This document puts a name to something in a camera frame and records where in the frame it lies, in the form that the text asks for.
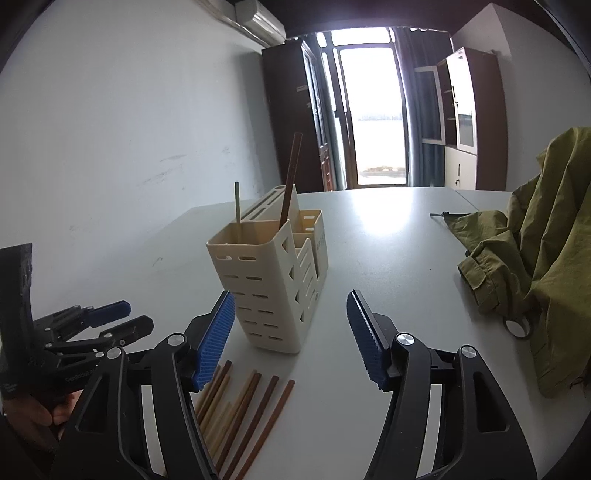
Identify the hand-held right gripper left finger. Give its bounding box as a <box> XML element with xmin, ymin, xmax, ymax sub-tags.
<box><xmin>51</xmin><ymin>290</ymin><xmax>237</xmax><ymax>480</ymax></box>

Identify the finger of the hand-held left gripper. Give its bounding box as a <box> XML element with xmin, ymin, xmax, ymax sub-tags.
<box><xmin>48</xmin><ymin>315</ymin><xmax>154</xmax><ymax>358</ymax></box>
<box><xmin>45</xmin><ymin>300</ymin><xmax>131</xmax><ymax>334</ymax></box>

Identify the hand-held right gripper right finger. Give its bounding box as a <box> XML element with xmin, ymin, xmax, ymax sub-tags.
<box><xmin>346</xmin><ymin>289</ymin><xmax>539</xmax><ymax>480</ymax></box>

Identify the cream plastic utensil holder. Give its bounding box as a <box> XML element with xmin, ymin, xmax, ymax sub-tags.
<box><xmin>206</xmin><ymin>185</ymin><xmax>329</xmax><ymax>355</ymax></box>

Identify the pile of wooden chopsticks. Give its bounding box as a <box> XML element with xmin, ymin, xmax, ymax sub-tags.
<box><xmin>194</xmin><ymin>360</ymin><xmax>296</xmax><ymax>480</ymax></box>

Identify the person's left hand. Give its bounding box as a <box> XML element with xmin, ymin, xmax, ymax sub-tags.
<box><xmin>1</xmin><ymin>393</ymin><xmax>78</xmax><ymax>453</ymax></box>

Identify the dark brown chopstick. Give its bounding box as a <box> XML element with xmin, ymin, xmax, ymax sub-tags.
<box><xmin>279</xmin><ymin>132</ymin><xmax>304</xmax><ymax>229</ymax></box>

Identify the olive green jacket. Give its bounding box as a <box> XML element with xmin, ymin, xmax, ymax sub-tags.
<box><xmin>429</xmin><ymin>127</ymin><xmax>591</xmax><ymax>400</ymax></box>

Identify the dark brown wardrobe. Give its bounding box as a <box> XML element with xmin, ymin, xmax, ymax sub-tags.
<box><xmin>261</xmin><ymin>38</ymin><xmax>335</xmax><ymax>193</ymax></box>

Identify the glass balcony door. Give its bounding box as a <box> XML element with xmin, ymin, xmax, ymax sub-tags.
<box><xmin>318</xmin><ymin>28</ymin><xmax>411</xmax><ymax>190</ymax></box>

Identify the dark blue curtain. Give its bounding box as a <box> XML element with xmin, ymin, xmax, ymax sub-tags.
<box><xmin>392</xmin><ymin>25</ymin><xmax>455</xmax><ymax>188</ymax></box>

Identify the brown cabinet with glass doors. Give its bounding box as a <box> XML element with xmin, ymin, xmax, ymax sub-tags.
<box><xmin>413</xmin><ymin>46</ymin><xmax>509</xmax><ymax>191</ymax></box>

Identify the white air conditioner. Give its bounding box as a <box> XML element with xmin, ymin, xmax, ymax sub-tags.
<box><xmin>217</xmin><ymin>0</ymin><xmax>287</xmax><ymax>47</ymax></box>

